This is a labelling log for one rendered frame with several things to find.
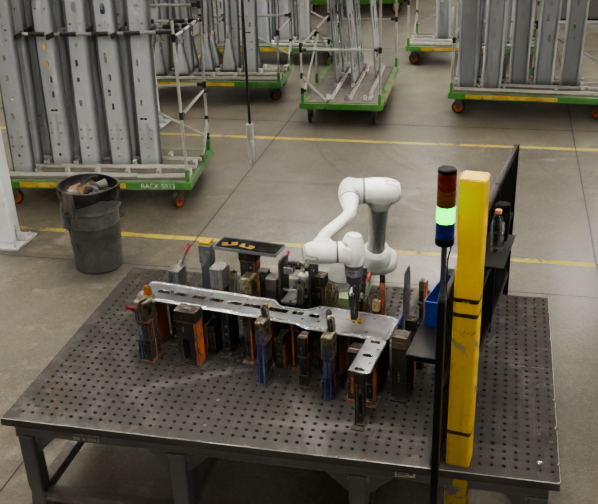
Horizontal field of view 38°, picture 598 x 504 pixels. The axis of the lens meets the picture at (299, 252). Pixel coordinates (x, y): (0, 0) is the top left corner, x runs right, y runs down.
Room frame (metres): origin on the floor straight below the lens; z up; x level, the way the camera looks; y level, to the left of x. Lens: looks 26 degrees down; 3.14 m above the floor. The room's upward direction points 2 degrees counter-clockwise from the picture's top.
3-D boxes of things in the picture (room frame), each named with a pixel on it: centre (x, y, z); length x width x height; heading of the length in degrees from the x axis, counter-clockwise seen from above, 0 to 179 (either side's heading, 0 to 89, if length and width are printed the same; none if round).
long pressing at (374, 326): (3.82, 0.20, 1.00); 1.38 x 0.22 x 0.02; 68
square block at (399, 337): (3.42, -0.46, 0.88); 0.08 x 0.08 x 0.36; 68
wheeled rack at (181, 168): (8.14, 1.86, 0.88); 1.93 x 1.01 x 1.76; 82
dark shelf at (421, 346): (3.67, -0.73, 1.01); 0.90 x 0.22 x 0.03; 158
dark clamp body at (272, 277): (4.02, 0.14, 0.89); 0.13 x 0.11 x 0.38; 158
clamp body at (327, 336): (3.48, -0.12, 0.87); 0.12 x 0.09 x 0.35; 158
